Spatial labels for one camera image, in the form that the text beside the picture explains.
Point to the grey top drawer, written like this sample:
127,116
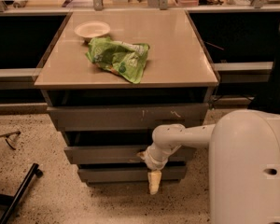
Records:
125,117

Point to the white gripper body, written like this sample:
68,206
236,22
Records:
153,162

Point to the grey drawer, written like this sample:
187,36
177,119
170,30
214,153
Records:
104,154
125,117
128,174

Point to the grey drawer cabinet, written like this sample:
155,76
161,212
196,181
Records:
177,72

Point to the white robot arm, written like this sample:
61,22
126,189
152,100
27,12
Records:
244,164

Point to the grey metal floor bracket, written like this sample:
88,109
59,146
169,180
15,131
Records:
7,136

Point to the white paper bowl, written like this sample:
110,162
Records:
91,29

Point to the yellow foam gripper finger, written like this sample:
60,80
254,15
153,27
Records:
154,180

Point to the black office chair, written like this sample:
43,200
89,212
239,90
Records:
268,99

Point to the grey bottom drawer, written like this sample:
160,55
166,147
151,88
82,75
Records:
128,174

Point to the green crumpled chip bag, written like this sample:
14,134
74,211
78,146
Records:
118,57

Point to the black chair base left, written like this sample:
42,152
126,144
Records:
9,202

